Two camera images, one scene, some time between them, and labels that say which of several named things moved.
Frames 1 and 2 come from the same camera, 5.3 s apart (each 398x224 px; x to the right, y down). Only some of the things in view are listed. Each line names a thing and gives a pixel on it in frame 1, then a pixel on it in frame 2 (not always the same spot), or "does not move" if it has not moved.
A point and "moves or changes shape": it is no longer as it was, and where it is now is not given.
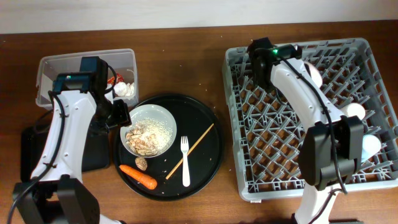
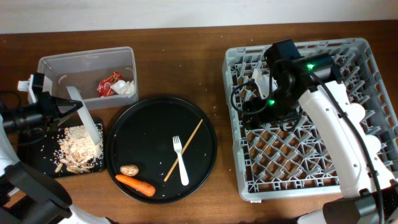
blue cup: [370, 146] does not move
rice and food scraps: [148, 136] moves or changes shape
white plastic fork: [185, 145] moves or changes shape
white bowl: [314, 73] moves or changes shape
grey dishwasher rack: [266, 129] does not move
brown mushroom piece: [141, 163] to [129, 170]
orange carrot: [138, 178] to [143, 188]
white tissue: [122, 89] does not move
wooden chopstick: [180, 163] to [183, 150]
